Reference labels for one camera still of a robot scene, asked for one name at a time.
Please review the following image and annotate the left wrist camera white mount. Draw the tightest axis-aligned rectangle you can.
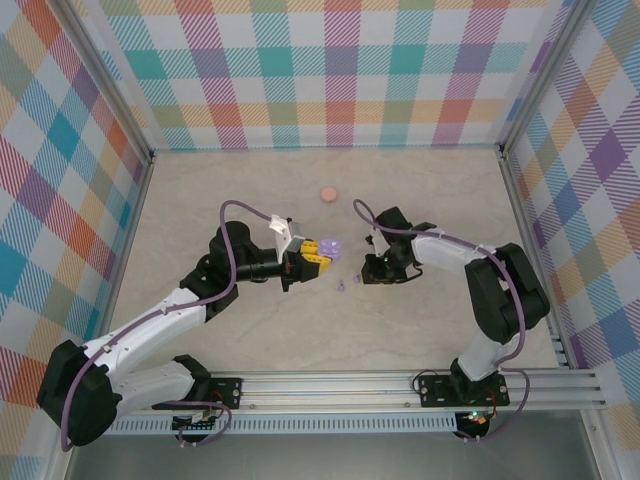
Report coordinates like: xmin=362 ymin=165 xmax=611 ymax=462
xmin=268 ymin=213 xmax=305 ymax=257

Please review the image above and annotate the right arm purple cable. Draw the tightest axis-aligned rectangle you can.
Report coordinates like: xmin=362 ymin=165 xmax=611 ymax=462
xmin=352 ymin=198 xmax=531 ymax=444

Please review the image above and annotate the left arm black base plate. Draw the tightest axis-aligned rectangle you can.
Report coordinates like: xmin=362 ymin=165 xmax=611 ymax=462
xmin=151 ymin=376 xmax=245 ymax=412

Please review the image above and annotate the purple round charging case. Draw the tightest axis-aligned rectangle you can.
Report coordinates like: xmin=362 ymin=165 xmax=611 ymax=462
xmin=319 ymin=235 xmax=345 ymax=265

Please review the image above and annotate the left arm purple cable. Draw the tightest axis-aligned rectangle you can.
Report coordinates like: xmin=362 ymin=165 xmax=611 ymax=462
xmin=60 ymin=199 xmax=281 ymax=451

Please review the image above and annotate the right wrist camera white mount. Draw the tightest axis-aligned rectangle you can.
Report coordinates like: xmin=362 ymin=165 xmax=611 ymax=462
xmin=363 ymin=230 xmax=390 ymax=257

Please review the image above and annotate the grey metal panel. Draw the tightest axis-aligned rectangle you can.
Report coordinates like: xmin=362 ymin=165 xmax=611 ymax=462
xmin=64 ymin=433 xmax=601 ymax=480

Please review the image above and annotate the slotted grey cable duct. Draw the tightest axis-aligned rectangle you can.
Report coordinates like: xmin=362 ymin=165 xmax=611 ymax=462
xmin=104 ymin=413 xmax=460 ymax=436

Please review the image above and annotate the aluminium frame leg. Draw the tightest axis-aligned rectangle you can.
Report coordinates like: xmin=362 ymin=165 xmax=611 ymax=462
xmin=582 ymin=409 xmax=619 ymax=480
xmin=47 ymin=444 xmax=76 ymax=480

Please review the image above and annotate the aluminium mounting rail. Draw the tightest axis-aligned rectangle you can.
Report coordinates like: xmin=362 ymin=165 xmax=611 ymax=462
xmin=114 ymin=368 xmax=607 ymax=414

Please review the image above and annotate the aluminium side floor rail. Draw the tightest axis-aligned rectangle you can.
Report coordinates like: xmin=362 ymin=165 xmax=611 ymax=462
xmin=497 ymin=147 xmax=576 ymax=371
xmin=87 ymin=154 xmax=157 ymax=351

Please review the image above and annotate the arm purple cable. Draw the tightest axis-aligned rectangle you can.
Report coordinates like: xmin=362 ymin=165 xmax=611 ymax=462
xmin=60 ymin=199 xmax=281 ymax=451
xmin=352 ymin=198 xmax=531 ymax=444

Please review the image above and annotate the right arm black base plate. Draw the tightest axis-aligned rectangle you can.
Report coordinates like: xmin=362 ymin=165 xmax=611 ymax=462
xmin=416 ymin=373 xmax=512 ymax=409

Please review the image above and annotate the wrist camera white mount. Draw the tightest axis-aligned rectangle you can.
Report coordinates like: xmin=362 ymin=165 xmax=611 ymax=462
xmin=363 ymin=230 xmax=390 ymax=257
xmin=268 ymin=213 xmax=305 ymax=257

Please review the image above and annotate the aluminium frame post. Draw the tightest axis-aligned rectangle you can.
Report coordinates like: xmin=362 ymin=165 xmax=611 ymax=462
xmin=497 ymin=0 xmax=599 ymax=156
xmin=58 ymin=0 xmax=155 ymax=164

